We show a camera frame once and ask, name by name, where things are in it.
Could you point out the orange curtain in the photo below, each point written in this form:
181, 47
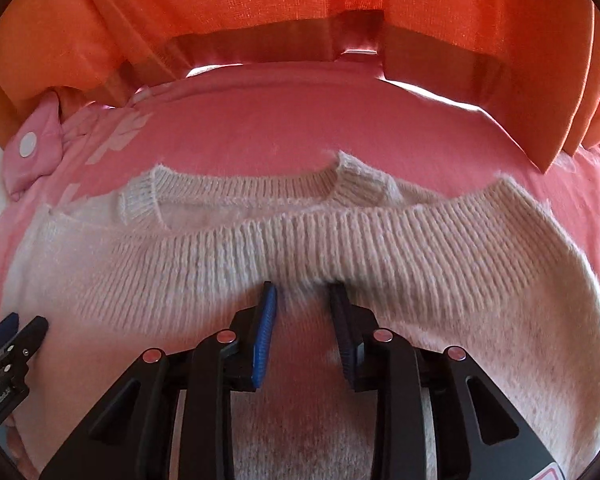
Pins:
280, 0

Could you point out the white sweater with black hearts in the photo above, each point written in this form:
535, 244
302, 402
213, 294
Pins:
380, 285

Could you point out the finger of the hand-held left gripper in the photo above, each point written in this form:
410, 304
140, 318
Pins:
30, 332
4, 324

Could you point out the pink pillow with white dot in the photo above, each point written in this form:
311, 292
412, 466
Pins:
35, 152

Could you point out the pink blanket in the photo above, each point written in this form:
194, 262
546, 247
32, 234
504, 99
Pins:
280, 125

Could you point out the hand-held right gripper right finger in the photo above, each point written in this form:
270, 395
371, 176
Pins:
344, 332

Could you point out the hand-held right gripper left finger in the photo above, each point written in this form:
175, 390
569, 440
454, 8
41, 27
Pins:
264, 332

